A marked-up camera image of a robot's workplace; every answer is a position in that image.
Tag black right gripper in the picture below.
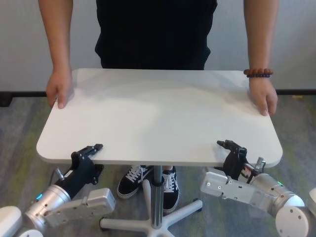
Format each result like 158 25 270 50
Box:
216 139 248 180

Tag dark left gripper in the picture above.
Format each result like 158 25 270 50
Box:
53 143 105 199

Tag white pedestal table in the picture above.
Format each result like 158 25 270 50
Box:
36 68 283 232

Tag person's left forearm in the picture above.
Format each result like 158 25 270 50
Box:
243 0 278 72

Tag person's right forearm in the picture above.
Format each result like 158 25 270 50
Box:
38 0 75 72

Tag person's left hand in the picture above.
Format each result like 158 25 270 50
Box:
248 77 278 117

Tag person's right hand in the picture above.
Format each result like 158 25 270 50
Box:
46 66 74 109

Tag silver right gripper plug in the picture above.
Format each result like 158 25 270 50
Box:
255 157 266 171

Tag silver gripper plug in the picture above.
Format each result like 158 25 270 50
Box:
54 168 69 180
255 157 266 171

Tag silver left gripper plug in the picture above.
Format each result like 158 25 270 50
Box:
54 168 69 180

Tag black white right sneaker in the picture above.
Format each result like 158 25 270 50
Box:
117 165 154 200

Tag black white sneaker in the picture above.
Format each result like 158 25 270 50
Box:
117 165 154 200
161 165 180 215

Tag black white left sneaker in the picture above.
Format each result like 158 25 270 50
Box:
161 165 180 215

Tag small black floor block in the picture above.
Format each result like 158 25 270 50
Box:
0 91 13 107

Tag black shorts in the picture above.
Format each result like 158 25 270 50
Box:
100 55 206 71

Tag black sweatshirt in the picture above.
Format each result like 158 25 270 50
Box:
95 0 218 60

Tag red white wire bundle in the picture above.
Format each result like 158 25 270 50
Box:
240 164 255 182

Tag dark blue bead bracelet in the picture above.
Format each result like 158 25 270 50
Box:
246 73 272 79

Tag brown wooden bead bracelet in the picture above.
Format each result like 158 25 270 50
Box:
243 68 274 77

